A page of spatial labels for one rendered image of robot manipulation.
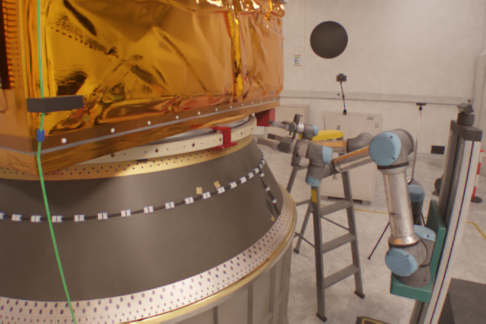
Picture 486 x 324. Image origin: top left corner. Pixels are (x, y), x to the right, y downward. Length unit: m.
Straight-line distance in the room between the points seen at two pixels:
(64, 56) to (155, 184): 0.60
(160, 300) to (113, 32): 0.87
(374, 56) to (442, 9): 2.16
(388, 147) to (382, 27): 7.75
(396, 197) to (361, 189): 3.75
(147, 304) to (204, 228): 0.34
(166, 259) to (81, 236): 0.31
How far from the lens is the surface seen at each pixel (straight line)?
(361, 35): 8.66
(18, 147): 0.77
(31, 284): 1.21
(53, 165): 0.75
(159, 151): 1.08
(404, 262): 1.16
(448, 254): 1.48
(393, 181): 1.10
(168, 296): 1.11
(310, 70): 8.65
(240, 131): 1.36
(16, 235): 1.24
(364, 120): 4.59
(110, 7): 0.81
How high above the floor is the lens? 1.93
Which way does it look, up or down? 12 degrees down
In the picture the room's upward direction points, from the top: straight up
